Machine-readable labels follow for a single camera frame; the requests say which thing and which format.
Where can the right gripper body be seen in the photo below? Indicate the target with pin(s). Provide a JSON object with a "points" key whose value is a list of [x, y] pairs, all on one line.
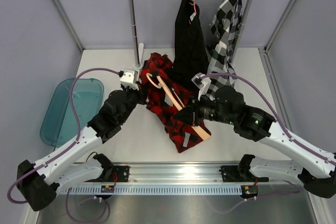
{"points": [[203, 110]]}

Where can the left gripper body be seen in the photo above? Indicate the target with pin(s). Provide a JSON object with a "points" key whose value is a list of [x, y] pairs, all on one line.
{"points": [[135, 96]]}

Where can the red black plaid shirt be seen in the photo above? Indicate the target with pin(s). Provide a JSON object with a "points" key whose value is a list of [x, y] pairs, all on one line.
{"points": [[181, 134]]}

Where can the wooden hanger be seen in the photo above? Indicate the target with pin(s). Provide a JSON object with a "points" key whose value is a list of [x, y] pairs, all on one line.
{"points": [[177, 103]]}

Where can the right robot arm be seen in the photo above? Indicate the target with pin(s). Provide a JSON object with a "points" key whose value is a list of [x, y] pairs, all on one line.
{"points": [[308, 166]]}

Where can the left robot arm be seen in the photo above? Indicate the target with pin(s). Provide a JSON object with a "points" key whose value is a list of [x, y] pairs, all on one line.
{"points": [[42, 181]]}

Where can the white black plaid shirt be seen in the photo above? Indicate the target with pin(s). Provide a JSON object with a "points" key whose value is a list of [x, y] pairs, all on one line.
{"points": [[224, 27]]}

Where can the teal plastic bin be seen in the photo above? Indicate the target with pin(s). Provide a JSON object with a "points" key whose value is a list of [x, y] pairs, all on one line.
{"points": [[59, 124]]}

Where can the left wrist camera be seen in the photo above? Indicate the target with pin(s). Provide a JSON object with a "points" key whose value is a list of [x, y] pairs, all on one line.
{"points": [[129, 78]]}

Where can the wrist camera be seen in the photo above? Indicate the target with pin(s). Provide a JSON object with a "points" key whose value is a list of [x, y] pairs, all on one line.
{"points": [[203, 83], [129, 78]]}

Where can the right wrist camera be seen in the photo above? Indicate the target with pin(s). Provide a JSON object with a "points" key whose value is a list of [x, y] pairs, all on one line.
{"points": [[203, 83]]}

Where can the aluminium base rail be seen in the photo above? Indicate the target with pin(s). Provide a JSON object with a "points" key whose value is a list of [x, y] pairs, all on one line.
{"points": [[173, 172]]}

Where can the white cable duct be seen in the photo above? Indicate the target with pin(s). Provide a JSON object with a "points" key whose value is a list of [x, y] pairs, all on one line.
{"points": [[171, 190]]}

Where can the left aluminium frame post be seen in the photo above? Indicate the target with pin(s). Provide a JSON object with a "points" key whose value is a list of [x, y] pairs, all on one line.
{"points": [[68, 25]]}

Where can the aluminium frame post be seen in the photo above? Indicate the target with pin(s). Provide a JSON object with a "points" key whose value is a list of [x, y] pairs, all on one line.
{"points": [[68, 25], [279, 25]]}

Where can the right aluminium frame post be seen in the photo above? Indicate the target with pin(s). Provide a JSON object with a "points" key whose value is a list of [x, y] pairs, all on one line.
{"points": [[279, 25]]}

